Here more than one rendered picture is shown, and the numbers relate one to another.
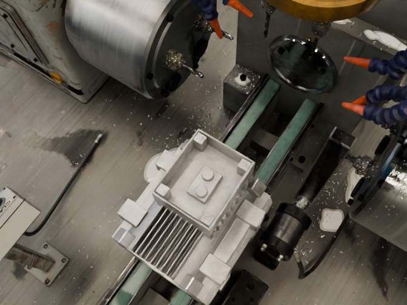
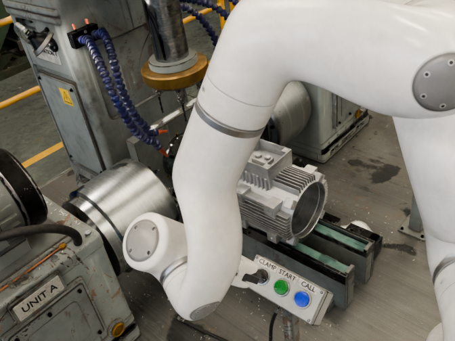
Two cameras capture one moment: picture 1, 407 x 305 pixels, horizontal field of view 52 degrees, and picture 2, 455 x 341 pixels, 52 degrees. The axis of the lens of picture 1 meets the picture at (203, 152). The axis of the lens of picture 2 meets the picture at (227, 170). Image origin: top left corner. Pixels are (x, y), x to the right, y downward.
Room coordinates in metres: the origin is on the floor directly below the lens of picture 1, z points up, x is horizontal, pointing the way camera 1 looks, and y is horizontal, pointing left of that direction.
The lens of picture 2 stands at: (0.16, 0.99, 1.82)
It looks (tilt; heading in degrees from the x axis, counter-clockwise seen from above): 36 degrees down; 278
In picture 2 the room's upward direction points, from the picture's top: 9 degrees counter-clockwise
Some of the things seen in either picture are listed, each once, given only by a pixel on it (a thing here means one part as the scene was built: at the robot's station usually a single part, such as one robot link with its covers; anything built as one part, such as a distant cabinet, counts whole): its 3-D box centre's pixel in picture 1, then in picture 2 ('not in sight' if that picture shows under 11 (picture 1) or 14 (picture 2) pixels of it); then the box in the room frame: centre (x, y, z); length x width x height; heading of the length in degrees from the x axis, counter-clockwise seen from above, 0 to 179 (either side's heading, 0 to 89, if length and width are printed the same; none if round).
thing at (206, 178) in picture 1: (204, 184); (262, 163); (0.20, 0.00, 1.11); 0.12 x 0.11 x 0.07; 141
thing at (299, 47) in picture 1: (300, 67); (183, 155); (0.45, -0.20, 1.01); 0.15 x 0.02 x 0.15; 51
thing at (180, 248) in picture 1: (193, 221); (277, 196); (0.17, 0.03, 1.01); 0.20 x 0.19 x 0.19; 141
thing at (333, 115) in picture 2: not in sight; (313, 90); (0.00, -0.61, 0.99); 0.35 x 0.31 x 0.37; 51
